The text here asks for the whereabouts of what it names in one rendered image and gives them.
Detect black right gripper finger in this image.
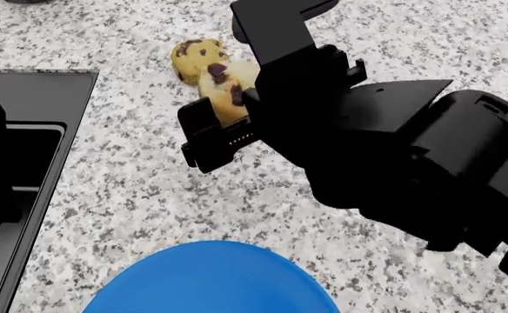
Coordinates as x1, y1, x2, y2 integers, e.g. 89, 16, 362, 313
177, 97, 238, 175
230, 0, 340, 67

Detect long chocolate chip pastry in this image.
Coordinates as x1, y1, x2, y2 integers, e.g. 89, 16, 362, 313
197, 60, 262, 128

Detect round chocolate chip pastry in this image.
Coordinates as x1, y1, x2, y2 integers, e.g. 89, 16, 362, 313
170, 37, 231, 87

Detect blue round plate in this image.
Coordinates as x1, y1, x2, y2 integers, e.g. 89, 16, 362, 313
81, 240, 342, 313

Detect black glass cooktop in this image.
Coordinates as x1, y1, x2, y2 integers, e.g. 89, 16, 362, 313
0, 69, 100, 313

